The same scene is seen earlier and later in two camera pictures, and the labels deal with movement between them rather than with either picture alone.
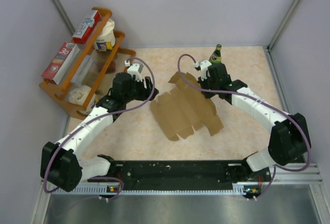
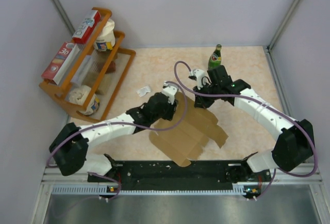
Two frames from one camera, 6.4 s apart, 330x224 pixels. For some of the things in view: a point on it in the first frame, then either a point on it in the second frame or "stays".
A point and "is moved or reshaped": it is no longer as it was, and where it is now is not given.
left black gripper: [145, 94] → [171, 110]
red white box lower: [61, 62] stays
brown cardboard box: [177, 112] is moved or reshaped
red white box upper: [86, 28] stays
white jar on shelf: [106, 40] stays
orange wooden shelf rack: [96, 67] stays
